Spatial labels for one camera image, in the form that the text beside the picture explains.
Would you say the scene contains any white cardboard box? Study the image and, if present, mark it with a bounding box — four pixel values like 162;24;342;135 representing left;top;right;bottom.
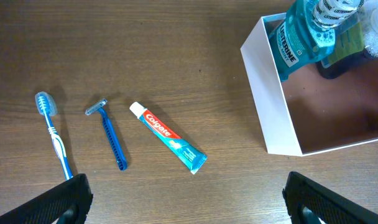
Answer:
241;13;378;156

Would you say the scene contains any blue disposable razor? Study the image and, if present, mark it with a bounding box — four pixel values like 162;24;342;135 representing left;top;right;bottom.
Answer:
85;98;128;171

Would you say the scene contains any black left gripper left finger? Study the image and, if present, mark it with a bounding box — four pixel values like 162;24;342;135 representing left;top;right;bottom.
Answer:
0;174;93;223

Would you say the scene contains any Colgate toothpaste tube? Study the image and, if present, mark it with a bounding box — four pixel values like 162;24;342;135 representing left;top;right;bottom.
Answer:
129;101;207;174

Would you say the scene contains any blue Listerine mouthwash bottle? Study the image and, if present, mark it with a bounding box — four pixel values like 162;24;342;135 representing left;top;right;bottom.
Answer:
269;0;364;82

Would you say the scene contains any clear spray bottle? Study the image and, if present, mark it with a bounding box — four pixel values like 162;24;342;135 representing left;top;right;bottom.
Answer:
316;0;378;79

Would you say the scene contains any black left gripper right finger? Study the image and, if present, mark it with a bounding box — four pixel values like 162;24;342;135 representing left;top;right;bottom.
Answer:
282;171;378;223

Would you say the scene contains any blue white toothbrush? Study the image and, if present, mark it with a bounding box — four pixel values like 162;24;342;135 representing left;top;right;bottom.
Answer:
35;91;73;180

